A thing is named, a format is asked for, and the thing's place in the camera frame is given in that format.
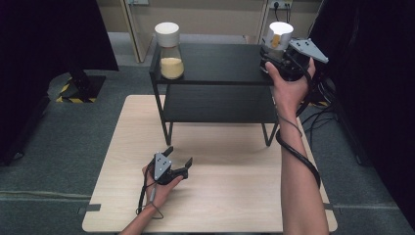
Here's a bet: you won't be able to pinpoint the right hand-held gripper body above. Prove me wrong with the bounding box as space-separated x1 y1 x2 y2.
276 37 330 82

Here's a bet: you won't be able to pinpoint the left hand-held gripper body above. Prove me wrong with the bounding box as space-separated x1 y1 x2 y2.
148 151 191 186

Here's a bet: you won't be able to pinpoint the glass jar with grey powder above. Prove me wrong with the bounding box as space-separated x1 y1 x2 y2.
263 21 295 62

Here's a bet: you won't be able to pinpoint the black metal shelf rack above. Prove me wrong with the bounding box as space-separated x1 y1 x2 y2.
149 42 281 147

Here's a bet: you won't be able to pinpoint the glass jar with yellow powder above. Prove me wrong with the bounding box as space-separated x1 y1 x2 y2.
154 22 186 81

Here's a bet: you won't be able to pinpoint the person's left hand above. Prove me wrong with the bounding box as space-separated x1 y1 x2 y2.
141 164 184 211

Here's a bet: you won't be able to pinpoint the person's right hand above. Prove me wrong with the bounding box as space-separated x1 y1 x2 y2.
264 58 317 116

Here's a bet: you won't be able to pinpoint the black curtain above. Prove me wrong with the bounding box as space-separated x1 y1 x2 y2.
0 0 120 166
307 0 415 228

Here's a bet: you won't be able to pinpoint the grey floor tape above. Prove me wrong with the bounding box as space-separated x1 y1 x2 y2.
77 203 103 215

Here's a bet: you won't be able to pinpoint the black stand base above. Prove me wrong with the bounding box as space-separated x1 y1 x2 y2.
56 73 108 105

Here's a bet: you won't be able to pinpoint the left hand-held gripper cable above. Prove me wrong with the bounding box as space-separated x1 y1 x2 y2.
135 163 164 220

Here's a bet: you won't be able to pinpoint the hand-held gripper cable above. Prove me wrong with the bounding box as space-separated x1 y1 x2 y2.
135 163 164 220
274 53 323 190

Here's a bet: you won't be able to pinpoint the black plug cable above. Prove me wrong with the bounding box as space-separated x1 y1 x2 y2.
273 2 292 24

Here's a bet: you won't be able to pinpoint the white wall socket with plugs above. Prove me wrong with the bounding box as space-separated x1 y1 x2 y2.
268 0 294 10

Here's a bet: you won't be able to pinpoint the black floor cables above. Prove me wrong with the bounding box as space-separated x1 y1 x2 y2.
300 77 339 150

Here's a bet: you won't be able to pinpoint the right hand-held gripper cable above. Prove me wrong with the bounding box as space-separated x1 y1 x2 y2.
274 53 323 190

